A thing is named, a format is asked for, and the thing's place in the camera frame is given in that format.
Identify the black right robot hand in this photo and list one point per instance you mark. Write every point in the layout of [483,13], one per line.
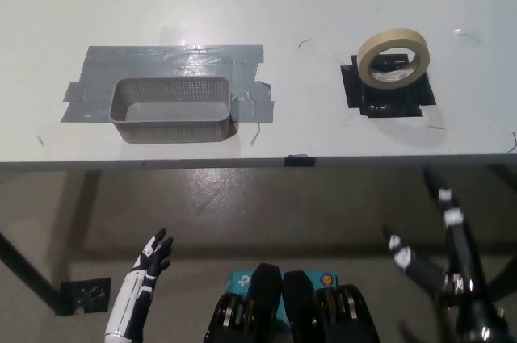
[464,262]

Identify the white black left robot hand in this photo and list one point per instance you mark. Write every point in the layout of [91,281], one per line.
[135,290]

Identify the beige masking tape roll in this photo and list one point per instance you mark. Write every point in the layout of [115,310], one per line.
[365,54]

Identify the black floor tape patch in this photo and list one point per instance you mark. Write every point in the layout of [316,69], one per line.
[87,294]

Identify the black tape patch on table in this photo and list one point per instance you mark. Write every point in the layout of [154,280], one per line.
[387,103]

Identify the small grey perforated container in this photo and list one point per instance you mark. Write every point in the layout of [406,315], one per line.
[169,111]

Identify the short black tape strip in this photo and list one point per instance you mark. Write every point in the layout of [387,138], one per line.
[299,160]

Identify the black metal table leg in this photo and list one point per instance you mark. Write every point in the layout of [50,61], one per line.
[28,274]

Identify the grey duct tape patch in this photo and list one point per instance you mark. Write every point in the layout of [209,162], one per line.
[133,62]

